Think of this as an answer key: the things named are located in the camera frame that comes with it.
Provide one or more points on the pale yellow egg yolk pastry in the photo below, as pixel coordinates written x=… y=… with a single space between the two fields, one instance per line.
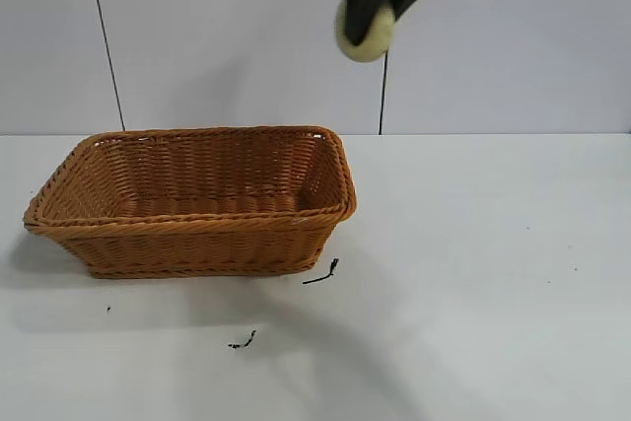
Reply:
x=365 y=52

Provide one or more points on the brown woven wicker basket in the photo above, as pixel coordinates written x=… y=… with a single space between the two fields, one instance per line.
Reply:
x=197 y=238

